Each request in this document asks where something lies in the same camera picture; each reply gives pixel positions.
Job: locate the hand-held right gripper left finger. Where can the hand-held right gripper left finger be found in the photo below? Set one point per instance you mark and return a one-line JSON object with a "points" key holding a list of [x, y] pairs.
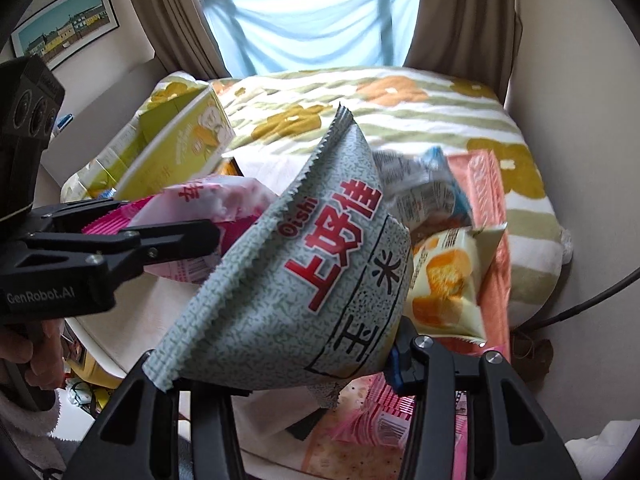
{"points": [[132, 410]]}

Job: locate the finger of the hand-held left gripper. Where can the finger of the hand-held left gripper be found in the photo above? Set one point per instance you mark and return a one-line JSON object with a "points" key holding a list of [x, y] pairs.
{"points": [[75, 215], [165, 242]]}

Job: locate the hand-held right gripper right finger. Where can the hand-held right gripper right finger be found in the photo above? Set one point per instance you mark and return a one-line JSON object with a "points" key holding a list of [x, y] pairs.
{"points": [[402, 360]]}

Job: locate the pink striped snack packet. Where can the pink striped snack packet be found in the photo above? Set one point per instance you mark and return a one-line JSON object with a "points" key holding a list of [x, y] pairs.
{"points": [[395, 410]]}

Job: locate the pink snack bag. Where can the pink snack bag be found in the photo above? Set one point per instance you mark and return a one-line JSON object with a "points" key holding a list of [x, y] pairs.
{"points": [[235, 205]]}

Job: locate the pale yellow orange snack packet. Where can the pale yellow orange snack packet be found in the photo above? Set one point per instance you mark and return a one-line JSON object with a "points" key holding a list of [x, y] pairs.
{"points": [[445, 280]]}

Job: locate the yellow-green cardboard box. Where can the yellow-green cardboard box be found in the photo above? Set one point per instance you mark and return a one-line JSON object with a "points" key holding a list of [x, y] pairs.
{"points": [[175, 130]]}

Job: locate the grey-green speckled snack bag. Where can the grey-green speckled snack bag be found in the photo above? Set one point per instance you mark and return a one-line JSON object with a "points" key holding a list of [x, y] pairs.
{"points": [[300, 260]]}

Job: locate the blue white snack packet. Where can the blue white snack packet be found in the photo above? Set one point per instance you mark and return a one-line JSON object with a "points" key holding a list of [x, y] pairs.
{"points": [[420, 190]]}

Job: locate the person's left hand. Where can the person's left hand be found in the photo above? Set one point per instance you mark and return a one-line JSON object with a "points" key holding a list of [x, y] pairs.
{"points": [[37, 355]]}

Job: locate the brown curtain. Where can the brown curtain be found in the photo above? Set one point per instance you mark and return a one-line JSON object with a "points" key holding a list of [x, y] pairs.
{"points": [[460, 15], [170, 15]]}

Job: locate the white cloth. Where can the white cloth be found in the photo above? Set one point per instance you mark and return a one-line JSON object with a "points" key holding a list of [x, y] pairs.
{"points": [[607, 447]]}

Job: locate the floral striped blanket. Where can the floral striped blanket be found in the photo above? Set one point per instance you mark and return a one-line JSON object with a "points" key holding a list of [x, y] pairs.
{"points": [[400, 110]]}

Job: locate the light blue cloth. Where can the light blue cloth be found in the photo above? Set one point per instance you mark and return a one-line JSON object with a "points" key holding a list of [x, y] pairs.
{"points": [[310, 30]]}

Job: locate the framed wall picture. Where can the framed wall picture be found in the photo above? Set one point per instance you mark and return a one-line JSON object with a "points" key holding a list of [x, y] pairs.
{"points": [[65, 22]]}

